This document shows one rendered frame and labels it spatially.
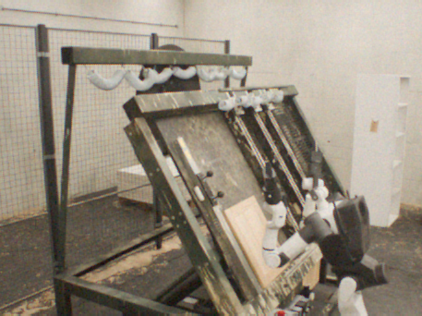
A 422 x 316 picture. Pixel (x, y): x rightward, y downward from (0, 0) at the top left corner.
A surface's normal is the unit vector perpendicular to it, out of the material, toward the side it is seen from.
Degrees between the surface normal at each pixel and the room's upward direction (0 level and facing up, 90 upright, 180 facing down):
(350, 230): 90
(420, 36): 90
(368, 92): 90
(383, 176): 90
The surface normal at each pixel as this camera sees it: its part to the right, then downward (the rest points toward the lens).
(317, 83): -0.54, 0.18
